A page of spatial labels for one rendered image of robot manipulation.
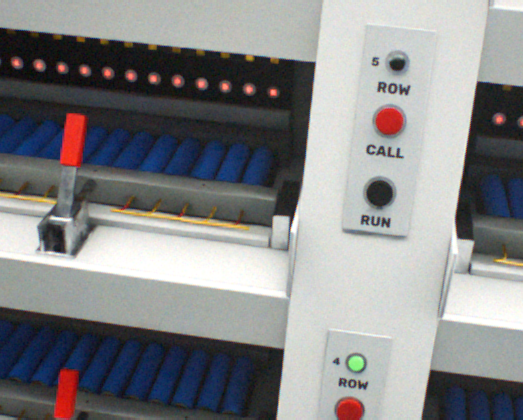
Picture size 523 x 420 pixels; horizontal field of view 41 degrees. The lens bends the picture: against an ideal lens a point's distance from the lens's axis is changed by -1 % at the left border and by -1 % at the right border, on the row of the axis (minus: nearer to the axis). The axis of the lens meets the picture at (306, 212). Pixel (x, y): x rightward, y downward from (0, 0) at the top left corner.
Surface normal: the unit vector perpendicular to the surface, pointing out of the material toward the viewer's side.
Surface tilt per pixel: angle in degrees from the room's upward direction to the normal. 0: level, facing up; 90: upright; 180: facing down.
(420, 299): 90
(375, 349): 90
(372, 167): 90
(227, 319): 109
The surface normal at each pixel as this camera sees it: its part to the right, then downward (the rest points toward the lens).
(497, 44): -0.13, 0.52
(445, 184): -0.10, 0.22
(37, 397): 0.07, -0.84
